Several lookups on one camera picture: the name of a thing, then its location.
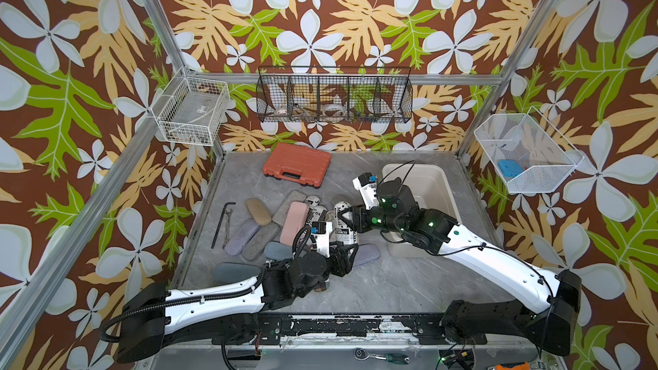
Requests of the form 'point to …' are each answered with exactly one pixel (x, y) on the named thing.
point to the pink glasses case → (296, 217)
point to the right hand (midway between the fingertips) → (339, 214)
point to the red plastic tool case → (303, 163)
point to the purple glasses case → (242, 237)
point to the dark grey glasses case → (266, 234)
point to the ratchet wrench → (361, 354)
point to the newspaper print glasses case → (343, 232)
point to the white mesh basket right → (526, 138)
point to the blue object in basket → (510, 168)
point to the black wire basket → (334, 93)
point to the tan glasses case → (259, 211)
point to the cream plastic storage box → (433, 189)
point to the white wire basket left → (191, 110)
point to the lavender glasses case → (366, 253)
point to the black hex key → (219, 224)
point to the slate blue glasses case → (229, 271)
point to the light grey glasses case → (280, 216)
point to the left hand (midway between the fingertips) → (353, 243)
